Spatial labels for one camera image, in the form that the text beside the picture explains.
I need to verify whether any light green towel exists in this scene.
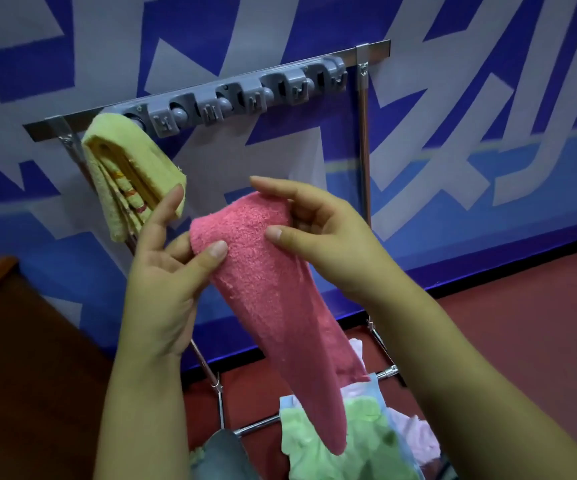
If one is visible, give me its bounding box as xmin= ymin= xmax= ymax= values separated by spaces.
xmin=279 ymin=397 xmax=422 ymax=480

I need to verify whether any light blue towel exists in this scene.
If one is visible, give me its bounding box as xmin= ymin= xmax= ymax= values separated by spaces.
xmin=278 ymin=373 xmax=427 ymax=480

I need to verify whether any person's right forearm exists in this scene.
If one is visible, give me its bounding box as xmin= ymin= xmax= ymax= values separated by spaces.
xmin=366 ymin=277 xmax=577 ymax=480

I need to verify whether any blue white printed banner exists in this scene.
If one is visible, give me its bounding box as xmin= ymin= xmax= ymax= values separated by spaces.
xmin=0 ymin=0 xmax=577 ymax=371

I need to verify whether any person's left leg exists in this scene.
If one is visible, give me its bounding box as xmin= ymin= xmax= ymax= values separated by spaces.
xmin=188 ymin=428 xmax=262 ymax=480

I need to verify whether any person's right hand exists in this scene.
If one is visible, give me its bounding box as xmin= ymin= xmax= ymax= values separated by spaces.
xmin=250 ymin=175 xmax=407 ymax=308

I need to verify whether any brown wooden cabinet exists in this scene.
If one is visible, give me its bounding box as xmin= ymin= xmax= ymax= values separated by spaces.
xmin=0 ymin=255 xmax=119 ymax=480

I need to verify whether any person's left hand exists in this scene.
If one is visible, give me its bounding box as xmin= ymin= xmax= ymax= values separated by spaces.
xmin=118 ymin=183 xmax=229 ymax=365

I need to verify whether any metal rack frame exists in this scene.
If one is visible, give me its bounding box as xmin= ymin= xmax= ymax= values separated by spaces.
xmin=23 ymin=39 xmax=403 ymax=441

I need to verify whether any grey plastic hook rail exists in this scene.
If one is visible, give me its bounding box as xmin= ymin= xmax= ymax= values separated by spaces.
xmin=103 ymin=55 xmax=348 ymax=139

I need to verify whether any white pink patterned towel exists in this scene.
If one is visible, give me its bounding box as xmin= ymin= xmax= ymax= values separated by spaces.
xmin=340 ymin=337 xmax=442 ymax=468

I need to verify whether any yellow striped towel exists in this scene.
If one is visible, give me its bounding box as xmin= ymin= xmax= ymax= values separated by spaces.
xmin=82 ymin=112 xmax=188 ymax=243

